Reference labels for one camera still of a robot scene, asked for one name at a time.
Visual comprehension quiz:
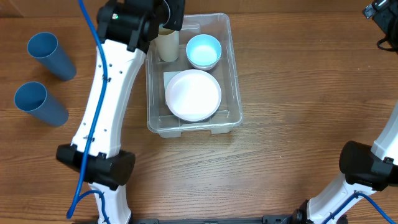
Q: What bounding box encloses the beige cup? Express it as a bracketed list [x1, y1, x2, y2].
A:
[155, 27, 180, 62]

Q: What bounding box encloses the light blue bowl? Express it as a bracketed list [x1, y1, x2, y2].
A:
[186, 34, 222, 65]

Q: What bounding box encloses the pink plate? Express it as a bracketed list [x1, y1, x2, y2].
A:
[165, 69, 222, 122]

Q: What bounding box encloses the grey bowl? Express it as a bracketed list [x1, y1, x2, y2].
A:
[190, 62, 217, 71]

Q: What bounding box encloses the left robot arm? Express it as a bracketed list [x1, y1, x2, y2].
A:
[56, 0, 185, 223]

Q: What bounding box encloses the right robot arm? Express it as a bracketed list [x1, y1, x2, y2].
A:
[283, 110, 397, 223]

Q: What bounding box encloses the white label in bin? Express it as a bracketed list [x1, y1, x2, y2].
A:
[163, 71, 180, 91]

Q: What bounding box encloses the clear plastic storage bin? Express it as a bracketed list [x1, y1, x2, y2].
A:
[146, 13, 244, 138]

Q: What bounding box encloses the blue cup far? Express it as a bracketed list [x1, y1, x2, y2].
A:
[27, 32, 76, 81]

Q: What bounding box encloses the blue cup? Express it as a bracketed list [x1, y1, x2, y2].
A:
[14, 82, 69, 126]
[27, 32, 76, 81]

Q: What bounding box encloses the blue cup near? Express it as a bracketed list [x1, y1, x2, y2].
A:
[14, 82, 69, 126]

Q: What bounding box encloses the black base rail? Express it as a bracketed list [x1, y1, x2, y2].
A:
[130, 215, 291, 224]

